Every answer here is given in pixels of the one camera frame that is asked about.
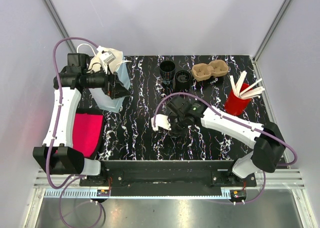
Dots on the light blue paper bag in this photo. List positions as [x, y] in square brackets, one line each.
[94, 76]

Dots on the aluminium frame post right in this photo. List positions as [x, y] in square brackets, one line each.
[275, 23]

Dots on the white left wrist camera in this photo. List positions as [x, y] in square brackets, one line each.
[105, 56]

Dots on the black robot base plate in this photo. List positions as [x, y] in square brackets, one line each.
[168, 179]

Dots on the black coffee cup with lid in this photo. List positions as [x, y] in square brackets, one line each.
[182, 80]

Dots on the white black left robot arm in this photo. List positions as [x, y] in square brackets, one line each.
[56, 154]

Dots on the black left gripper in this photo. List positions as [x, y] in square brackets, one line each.
[114, 87]

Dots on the aluminium frame post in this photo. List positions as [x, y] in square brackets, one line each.
[56, 18]
[275, 23]

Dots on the aluminium frame post left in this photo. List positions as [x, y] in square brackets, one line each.
[56, 18]

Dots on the white wrapped straw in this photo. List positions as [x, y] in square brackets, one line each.
[252, 93]
[249, 87]
[234, 86]
[239, 83]

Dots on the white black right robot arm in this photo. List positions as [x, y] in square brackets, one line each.
[264, 140]

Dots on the red plastic cup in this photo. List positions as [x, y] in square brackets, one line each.
[234, 105]

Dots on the pink cloth on black pad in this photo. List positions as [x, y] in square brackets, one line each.
[87, 134]

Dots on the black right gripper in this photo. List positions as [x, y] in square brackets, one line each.
[170, 119]

